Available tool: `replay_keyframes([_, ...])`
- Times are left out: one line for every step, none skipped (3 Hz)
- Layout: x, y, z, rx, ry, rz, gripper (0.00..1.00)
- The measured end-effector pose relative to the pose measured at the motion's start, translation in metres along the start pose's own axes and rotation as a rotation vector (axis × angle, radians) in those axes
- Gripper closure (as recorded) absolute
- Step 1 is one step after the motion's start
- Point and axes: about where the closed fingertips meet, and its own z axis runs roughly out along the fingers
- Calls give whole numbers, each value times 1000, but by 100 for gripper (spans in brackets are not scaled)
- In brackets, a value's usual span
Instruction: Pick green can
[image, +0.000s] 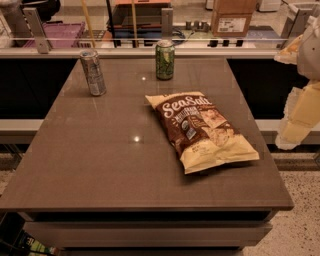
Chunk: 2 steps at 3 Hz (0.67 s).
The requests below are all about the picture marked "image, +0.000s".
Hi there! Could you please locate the blue bin under cart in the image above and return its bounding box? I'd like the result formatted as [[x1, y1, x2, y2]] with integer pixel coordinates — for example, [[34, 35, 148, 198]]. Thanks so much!
[[113, 28, 186, 46]]

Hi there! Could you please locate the glass railing with metal posts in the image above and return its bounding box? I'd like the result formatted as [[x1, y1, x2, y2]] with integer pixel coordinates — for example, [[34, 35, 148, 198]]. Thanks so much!
[[0, 2, 320, 59]]

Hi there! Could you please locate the purple plastic crate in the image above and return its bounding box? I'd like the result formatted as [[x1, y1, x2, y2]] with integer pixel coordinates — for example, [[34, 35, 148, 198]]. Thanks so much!
[[23, 21, 86, 49]]

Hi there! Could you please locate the silver slim can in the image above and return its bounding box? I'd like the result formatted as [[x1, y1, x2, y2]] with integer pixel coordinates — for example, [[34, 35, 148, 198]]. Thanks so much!
[[80, 49, 106, 96]]

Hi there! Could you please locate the yellow broom handle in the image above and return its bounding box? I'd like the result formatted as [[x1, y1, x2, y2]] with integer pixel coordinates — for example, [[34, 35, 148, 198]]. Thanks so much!
[[81, 0, 95, 48]]

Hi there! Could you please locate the cardboard box with label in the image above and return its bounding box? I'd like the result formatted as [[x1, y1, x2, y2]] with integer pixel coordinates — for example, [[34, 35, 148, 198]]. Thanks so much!
[[211, 0, 256, 37]]

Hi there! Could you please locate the green soda can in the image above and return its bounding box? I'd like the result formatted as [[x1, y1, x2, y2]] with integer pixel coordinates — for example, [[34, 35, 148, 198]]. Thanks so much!
[[155, 40, 175, 80]]

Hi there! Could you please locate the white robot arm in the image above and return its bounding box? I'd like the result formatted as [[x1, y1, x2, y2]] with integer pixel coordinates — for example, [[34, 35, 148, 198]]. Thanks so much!
[[274, 17, 320, 150]]

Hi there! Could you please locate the sea salt chips bag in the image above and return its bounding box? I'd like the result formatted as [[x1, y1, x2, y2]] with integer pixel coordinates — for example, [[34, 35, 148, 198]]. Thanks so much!
[[146, 92, 259, 174]]

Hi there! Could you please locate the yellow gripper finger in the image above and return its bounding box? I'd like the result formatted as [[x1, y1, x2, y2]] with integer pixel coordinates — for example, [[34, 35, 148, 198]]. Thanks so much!
[[274, 35, 303, 65], [275, 80, 320, 150]]

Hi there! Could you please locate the brown table with drawers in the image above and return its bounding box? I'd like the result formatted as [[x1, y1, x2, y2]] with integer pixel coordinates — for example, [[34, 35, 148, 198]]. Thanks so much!
[[0, 57, 293, 256]]

